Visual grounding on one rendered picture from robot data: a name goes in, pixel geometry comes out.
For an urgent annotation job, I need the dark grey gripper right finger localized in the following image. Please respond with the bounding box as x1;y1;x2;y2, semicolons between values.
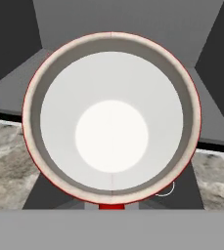
124;160;205;210

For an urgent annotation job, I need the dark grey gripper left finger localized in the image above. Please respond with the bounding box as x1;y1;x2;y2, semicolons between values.
22;172;100;210

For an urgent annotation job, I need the red mug with white inside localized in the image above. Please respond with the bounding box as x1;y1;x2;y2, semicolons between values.
21;31;202;210

